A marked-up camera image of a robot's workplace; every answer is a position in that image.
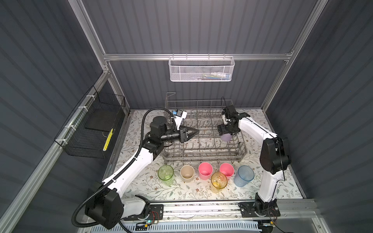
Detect lilac plastic cup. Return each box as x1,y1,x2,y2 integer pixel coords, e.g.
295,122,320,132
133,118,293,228
220,134,233,142

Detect pink plastic cup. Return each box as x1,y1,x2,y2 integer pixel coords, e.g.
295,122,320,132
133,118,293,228
198,162,213,180
220,163,235,180

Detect blue transparent cup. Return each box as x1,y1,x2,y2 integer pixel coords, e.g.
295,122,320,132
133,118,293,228
234,166,254,187

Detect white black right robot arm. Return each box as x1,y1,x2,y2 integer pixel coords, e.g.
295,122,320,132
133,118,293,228
218,105,291,217

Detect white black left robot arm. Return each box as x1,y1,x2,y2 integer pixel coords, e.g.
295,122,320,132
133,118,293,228
72,110,199,229

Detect beige plastic cup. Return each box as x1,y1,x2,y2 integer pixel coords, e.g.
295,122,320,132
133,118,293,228
180,165,195,183

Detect floral table mat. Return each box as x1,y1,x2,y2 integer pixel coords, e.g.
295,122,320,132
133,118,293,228
104,109,304,202

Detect green transparent cup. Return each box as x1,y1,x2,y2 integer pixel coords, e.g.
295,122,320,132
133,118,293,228
157,165,174,186

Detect yellow transparent cup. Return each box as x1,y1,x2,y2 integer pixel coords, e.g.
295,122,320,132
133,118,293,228
210,172,228,193

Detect items in white basket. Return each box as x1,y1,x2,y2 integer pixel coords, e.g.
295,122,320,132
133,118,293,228
192,72,231,82

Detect yellow scrub brush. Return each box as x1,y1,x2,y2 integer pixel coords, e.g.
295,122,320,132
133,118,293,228
103,128,114,151

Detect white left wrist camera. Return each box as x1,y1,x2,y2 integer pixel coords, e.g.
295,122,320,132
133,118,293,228
173,109,187,130

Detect grey wire dish rack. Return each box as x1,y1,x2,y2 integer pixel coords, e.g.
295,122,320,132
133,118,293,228
162,92,247,163

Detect white mesh wall basket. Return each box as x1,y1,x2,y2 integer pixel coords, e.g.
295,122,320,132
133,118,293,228
168,56,235,82

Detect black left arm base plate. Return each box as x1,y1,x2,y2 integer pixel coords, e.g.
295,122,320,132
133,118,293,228
122,203,164,221

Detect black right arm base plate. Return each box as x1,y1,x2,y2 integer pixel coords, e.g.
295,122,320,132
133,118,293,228
238,200,281,218

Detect black wire wall basket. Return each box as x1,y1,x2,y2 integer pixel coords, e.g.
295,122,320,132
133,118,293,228
54,87,129,159

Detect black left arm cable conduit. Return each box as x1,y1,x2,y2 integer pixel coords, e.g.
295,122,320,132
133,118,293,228
71,107,175,228

